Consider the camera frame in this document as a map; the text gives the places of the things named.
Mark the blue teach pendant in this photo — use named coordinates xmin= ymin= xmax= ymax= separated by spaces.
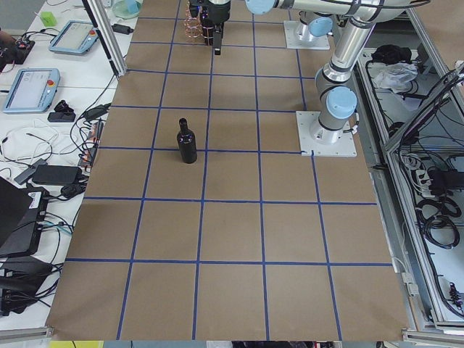
xmin=49 ymin=20 xmax=98 ymax=55
xmin=3 ymin=68 xmax=61 ymax=114

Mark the dark bottle in rack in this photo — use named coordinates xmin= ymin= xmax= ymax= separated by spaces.
xmin=200 ymin=12 xmax=214 ymax=46

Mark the black power brick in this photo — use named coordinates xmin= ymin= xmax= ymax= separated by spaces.
xmin=32 ymin=165 xmax=82 ymax=186

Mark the far blue teach pendant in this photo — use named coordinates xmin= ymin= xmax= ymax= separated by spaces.
xmin=49 ymin=20 xmax=98 ymax=55

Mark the white crumpled cloth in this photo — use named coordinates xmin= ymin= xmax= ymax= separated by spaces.
xmin=373 ymin=62 xmax=418 ymax=93

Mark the copper wire wine rack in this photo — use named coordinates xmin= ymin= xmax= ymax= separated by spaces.
xmin=183 ymin=1 xmax=202 ymax=43

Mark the black laptop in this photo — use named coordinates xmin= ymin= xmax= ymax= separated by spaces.
xmin=1 ymin=178 xmax=49 ymax=257

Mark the aluminium frame post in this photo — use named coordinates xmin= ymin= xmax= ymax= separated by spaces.
xmin=82 ymin=0 xmax=127 ymax=78

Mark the small black power adapter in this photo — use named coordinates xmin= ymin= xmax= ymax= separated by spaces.
xmin=112 ymin=23 xmax=133 ymax=35

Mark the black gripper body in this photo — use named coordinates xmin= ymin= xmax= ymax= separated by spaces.
xmin=207 ymin=0 xmax=231 ymax=25

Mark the green glass plate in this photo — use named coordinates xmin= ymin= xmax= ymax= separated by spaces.
xmin=112 ymin=0 xmax=142 ymax=20

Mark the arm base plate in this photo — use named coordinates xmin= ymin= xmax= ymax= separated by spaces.
xmin=296 ymin=111 xmax=357 ymax=157
xmin=283 ymin=18 xmax=333 ymax=51

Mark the green block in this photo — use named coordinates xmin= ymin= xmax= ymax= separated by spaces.
xmin=39 ymin=11 xmax=57 ymax=28

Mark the near blue teach pendant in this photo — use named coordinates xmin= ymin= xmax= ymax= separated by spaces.
xmin=3 ymin=68 xmax=61 ymax=114

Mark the dark glass wine bottle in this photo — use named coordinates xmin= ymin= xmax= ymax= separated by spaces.
xmin=177 ymin=118 xmax=197 ymax=164

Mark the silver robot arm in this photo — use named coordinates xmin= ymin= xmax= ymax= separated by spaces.
xmin=246 ymin=1 xmax=412 ymax=145
xmin=294 ymin=11 xmax=334 ymax=43

